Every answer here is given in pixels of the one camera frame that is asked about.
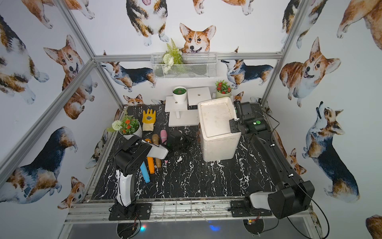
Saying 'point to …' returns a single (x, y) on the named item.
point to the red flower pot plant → (222, 89)
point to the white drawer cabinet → (218, 143)
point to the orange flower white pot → (129, 127)
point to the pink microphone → (163, 137)
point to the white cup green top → (179, 93)
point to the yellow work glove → (148, 119)
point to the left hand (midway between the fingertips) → (199, 137)
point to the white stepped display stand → (179, 115)
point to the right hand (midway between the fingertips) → (234, 123)
